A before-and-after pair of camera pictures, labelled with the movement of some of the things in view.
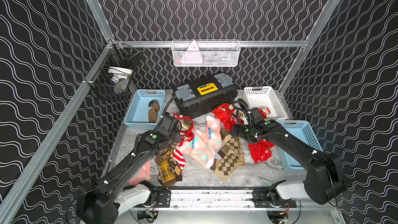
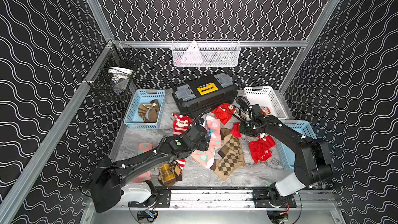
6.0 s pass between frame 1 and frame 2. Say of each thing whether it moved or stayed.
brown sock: stayed
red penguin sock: stayed
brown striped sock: moved
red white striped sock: stayed
